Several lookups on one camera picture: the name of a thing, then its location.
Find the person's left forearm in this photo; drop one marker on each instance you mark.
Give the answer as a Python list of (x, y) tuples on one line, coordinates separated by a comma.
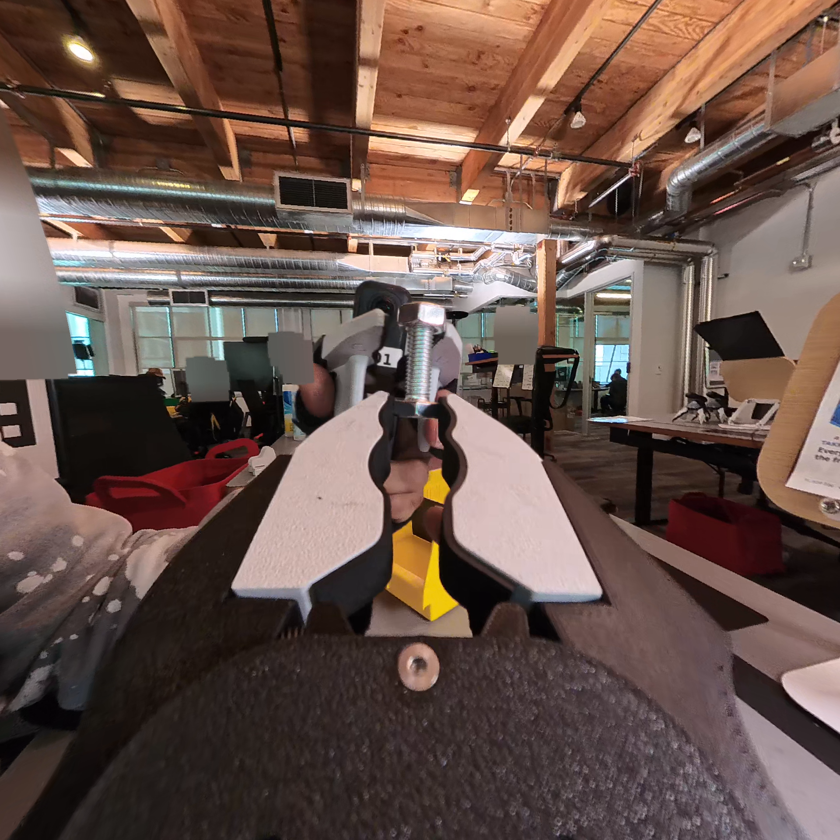
[(65, 558)]

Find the black office chair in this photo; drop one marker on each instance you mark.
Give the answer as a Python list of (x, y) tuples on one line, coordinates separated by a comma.
[(118, 426), (515, 420)]

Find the black ceiling pipe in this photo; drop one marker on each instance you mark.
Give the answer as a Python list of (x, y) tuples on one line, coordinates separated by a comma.
[(216, 115)]

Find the wooden document stand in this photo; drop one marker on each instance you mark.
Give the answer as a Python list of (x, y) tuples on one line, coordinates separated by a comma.
[(781, 446)]

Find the tall black standing desk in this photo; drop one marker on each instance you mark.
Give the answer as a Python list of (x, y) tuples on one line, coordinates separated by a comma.
[(541, 400)]

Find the dark computer monitor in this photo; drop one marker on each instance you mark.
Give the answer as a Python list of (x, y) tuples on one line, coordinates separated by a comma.
[(246, 367)]

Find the dark red storage bin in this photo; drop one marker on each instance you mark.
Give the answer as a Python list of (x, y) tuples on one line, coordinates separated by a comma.
[(722, 535)]

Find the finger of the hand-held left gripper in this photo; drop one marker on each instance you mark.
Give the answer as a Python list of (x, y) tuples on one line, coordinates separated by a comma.
[(449, 354), (348, 341)]

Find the large silver air duct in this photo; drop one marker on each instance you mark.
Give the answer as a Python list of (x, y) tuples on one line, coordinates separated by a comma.
[(164, 200)]

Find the white track spotlight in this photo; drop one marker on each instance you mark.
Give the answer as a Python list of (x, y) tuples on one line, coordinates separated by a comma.
[(577, 119), (692, 135)]

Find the yellow plastic bin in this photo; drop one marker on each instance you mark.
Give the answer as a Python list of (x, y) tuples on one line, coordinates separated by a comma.
[(413, 577)]

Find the wooden desk with black legs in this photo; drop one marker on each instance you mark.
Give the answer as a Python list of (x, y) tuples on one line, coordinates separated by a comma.
[(689, 433)]

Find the silver hex bolt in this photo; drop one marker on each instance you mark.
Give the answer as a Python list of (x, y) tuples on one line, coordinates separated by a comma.
[(420, 361)]

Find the bent silver air duct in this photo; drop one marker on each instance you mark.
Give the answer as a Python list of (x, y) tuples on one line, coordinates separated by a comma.
[(722, 154)]

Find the ceiling vent grille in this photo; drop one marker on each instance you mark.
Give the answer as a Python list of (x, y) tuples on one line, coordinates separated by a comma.
[(313, 193)]

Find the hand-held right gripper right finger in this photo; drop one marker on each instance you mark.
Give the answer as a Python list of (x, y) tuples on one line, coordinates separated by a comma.
[(518, 518)]

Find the white tablet device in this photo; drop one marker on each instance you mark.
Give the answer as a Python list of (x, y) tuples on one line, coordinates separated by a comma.
[(754, 413)]

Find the round ceiling lamp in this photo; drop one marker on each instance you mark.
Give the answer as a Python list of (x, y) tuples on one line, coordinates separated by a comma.
[(81, 50)]

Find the silver hex nut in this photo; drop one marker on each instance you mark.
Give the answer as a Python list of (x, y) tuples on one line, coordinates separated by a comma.
[(413, 408)]

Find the small white object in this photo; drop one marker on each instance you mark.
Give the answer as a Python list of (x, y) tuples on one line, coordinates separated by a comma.
[(261, 459)]

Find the white instruction sheet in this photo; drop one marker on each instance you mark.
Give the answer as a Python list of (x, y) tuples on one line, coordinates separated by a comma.
[(820, 453)]

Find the white blue wipes canister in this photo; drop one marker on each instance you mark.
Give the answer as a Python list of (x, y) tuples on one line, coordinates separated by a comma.
[(293, 410)]

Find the person's right hand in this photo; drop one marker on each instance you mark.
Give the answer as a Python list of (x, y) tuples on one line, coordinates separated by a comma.
[(433, 522)]

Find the small black white robot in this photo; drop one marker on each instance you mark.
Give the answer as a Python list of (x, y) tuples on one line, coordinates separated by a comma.
[(695, 408), (718, 405)]

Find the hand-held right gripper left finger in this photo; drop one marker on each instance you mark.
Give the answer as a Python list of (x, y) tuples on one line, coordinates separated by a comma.
[(315, 512)]

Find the person's left hand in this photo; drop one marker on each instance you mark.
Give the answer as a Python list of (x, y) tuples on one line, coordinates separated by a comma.
[(403, 489)]

